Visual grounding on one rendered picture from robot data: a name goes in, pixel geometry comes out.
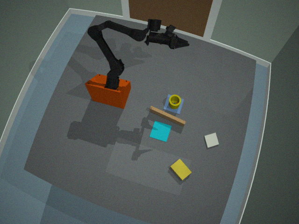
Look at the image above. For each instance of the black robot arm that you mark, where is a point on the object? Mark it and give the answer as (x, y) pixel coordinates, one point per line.
(116, 66)

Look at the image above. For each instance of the yellow rectangular block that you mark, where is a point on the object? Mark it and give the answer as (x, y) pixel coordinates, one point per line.
(180, 169)

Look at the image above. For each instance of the yellow cup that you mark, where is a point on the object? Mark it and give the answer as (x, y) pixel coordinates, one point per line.
(175, 98)

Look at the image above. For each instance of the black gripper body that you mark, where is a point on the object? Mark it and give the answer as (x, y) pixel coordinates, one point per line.
(170, 41)

